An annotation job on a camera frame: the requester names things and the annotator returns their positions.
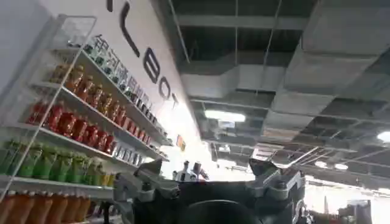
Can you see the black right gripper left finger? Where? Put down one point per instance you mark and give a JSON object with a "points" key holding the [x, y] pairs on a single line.
{"points": [[143, 184]]}

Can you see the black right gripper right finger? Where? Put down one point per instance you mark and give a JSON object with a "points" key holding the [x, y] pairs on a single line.
{"points": [[278, 185]]}

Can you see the round ceiling lamp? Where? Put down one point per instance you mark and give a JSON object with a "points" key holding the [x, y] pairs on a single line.
{"points": [[341, 166], [320, 164], [384, 136]]}

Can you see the grey device with dark knobs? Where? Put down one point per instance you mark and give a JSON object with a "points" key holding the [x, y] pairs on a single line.
{"points": [[190, 173]]}

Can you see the small hanging ceiling sign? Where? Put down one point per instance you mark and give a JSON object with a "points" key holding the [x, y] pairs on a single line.
{"points": [[226, 124]]}

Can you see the dark grey cabinet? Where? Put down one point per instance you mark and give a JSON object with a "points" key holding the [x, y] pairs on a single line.
{"points": [[356, 211]]}

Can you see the white shelf rack with bottles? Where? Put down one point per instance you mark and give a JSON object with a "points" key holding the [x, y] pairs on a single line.
{"points": [[76, 131]]}

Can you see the long rectangular ceiling lamp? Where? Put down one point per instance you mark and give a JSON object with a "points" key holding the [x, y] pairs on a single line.
{"points": [[225, 116]]}

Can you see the small orange wall sign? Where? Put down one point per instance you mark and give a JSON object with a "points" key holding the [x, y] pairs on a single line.
{"points": [[181, 143]]}

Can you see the silver ventilation duct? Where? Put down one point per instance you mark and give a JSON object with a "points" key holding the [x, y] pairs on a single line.
{"points": [[320, 70]]}

